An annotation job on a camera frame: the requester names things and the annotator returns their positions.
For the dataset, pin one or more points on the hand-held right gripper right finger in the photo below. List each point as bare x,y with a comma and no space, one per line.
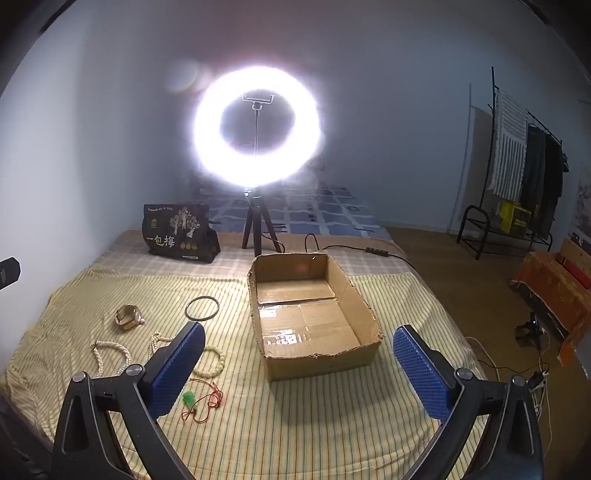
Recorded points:
422,374

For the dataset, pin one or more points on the black clothes rack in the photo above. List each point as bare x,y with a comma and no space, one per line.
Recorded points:
493,115

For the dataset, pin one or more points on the dark green garment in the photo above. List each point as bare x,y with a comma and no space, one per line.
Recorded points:
534,166

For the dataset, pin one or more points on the yellow striped blanket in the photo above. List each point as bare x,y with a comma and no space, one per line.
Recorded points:
277,415

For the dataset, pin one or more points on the blue patterned quilt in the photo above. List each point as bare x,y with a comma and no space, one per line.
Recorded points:
323,207

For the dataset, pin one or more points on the black device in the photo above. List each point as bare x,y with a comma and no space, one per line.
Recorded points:
528,330

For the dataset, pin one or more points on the yellow box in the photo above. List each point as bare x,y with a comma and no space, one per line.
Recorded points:
515,217

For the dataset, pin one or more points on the black phone holder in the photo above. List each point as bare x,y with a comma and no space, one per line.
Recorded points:
258,98

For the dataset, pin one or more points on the black tripod stand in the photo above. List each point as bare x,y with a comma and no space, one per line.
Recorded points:
253,210

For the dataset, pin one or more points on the black bangle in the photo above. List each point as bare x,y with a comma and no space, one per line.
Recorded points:
186,308

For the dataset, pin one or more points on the black snack bag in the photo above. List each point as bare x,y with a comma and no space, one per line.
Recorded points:
175,230

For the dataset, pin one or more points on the cardboard box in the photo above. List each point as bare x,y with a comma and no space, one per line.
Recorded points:
300,323

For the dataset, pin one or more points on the black garment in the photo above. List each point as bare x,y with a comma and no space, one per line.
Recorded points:
553,184

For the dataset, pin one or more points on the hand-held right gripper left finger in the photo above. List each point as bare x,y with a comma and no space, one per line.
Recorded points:
180,369

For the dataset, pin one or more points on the plaid bed sheet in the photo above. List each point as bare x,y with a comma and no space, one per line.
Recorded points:
129,263

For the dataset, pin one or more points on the striped towel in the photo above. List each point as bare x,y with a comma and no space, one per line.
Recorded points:
510,143

